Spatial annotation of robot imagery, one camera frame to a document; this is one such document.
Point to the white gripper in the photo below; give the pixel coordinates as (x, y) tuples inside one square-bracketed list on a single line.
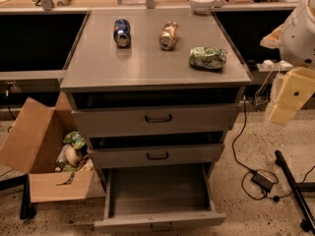
[(299, 39)]

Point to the grey bottom drawer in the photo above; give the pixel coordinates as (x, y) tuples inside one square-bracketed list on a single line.
[(157, 199)]

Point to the grey drawer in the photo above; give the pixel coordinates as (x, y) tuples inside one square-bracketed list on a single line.
[(155, 120), (152, 156), (157, 199)]

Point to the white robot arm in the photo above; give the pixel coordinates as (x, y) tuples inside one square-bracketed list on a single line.
[(303, 15)]

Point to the grey top drawer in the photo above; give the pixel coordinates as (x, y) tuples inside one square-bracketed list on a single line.
[(155, 120)]

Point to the grey drawer cabinet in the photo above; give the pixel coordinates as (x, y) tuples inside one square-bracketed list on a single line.
[(103, 75)]

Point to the grey middle drawer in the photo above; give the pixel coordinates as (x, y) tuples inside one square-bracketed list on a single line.
[(152, 156)]

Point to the white power strip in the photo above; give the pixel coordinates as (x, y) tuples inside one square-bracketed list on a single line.
[(270, 65)]

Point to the green chip bag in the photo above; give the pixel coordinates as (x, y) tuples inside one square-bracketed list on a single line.
[(207, 58)]

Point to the black power adapter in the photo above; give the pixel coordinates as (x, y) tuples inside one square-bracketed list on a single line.
[(262, 181)]

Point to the black stand leg right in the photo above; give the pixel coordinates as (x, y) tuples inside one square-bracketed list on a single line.
[(308, 222)]

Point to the black stand leg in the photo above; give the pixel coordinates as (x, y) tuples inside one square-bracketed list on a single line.
[(308, 222), (27, 209)]

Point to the white bowl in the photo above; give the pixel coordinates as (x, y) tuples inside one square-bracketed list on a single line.
[(201, 6)]

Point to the orange soda can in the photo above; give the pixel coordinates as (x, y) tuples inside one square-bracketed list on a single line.
[(168, 37)]

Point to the blue soda can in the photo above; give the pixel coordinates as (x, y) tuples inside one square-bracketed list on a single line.
[(121, 33)]

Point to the green snack bag in box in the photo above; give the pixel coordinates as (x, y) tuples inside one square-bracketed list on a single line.
[(75, 140)]

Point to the white round object in box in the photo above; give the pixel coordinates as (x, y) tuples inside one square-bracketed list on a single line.
[(74, 156)]

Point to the brown cardboard box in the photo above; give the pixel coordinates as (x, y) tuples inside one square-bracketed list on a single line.
[(32, 146)]

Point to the black stand leg left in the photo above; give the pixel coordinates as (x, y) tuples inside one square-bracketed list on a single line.
[(27, 209)]

